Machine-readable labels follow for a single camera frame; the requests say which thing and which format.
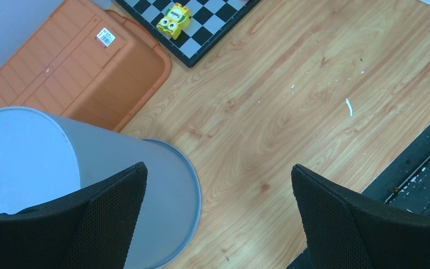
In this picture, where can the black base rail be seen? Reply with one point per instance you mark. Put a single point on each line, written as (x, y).
(404, 184)

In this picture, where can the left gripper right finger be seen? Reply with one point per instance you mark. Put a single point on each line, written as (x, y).
(345, 229)

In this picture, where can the orange plastic tub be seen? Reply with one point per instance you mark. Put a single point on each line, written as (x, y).
(87, 64)

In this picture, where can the black white chessboard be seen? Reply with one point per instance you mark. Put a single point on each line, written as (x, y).
(210, 21)

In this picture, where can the yellow toy block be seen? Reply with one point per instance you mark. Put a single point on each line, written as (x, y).
(174, 21)

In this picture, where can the grey bin black liner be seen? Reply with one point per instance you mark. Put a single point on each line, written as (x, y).
(44, 156)

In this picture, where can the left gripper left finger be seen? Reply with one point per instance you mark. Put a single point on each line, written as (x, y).
(89, 228)

